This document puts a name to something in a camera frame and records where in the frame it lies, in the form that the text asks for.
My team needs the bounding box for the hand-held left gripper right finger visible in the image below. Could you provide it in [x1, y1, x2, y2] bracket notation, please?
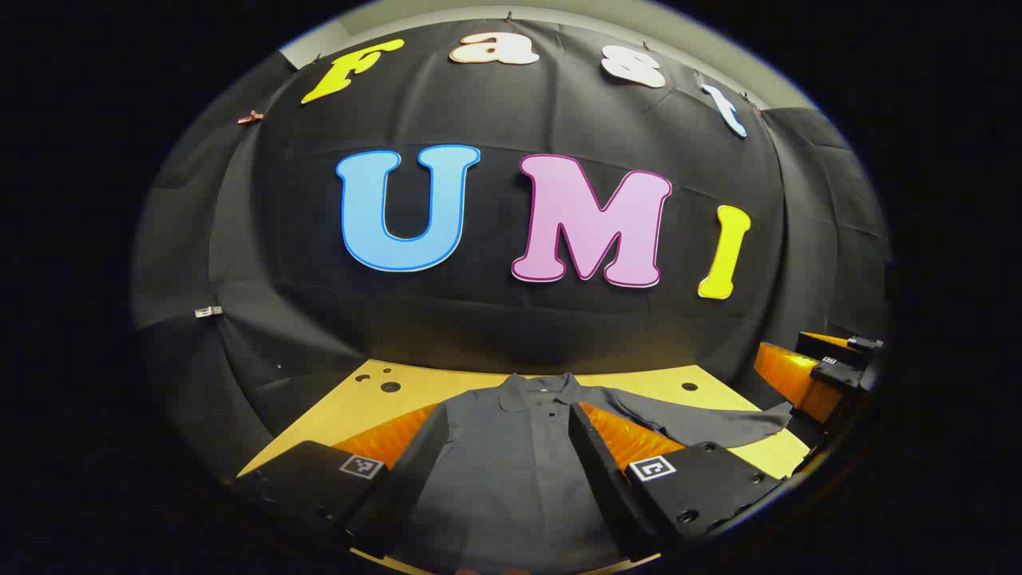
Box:
[567, 402, 787, 564]

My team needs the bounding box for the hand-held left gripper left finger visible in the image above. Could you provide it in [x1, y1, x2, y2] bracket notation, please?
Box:
[232, 402, 450, 560]

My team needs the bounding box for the grey button shirt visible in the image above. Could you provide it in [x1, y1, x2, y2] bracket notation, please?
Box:
[391, 372, 794, 575]

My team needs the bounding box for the black backdrop cloth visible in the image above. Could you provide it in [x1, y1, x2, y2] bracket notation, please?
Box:
[132, 18, 891, 480]

